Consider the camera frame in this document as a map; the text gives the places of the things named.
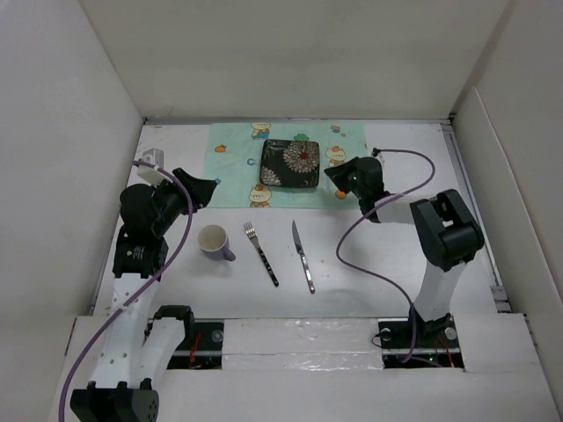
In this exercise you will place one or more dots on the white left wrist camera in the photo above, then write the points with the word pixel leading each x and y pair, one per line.
pixel 156 157

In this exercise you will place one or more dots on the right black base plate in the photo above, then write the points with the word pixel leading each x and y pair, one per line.
pixel 436 345

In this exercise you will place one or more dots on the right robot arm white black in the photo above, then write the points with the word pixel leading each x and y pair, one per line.
pixel 448 233

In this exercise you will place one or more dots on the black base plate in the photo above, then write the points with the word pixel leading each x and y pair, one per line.
pixel 436 345
pixel 202 347

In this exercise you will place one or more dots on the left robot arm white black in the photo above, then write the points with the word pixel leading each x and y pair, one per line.
pixel 115 377

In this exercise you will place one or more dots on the black floral square plate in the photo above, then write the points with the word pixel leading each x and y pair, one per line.
pixel 290 164

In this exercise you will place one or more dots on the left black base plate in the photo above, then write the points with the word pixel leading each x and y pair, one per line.
pixel 202 347

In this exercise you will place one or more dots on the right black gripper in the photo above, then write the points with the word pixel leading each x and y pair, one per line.
pixel 339 171

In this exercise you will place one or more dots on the green cartoon print cloth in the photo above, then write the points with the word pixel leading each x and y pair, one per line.
pixel 233 159

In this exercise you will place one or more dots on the purple mug white inside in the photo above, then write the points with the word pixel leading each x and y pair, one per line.
pixel 213 241

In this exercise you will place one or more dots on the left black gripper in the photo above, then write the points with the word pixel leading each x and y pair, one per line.
pixel 199 189

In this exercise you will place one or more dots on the steel fork patterned handle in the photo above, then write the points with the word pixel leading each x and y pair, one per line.
pixel 252 236

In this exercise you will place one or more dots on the steel knife patterned handle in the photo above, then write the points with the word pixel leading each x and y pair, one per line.
pixel 302 256

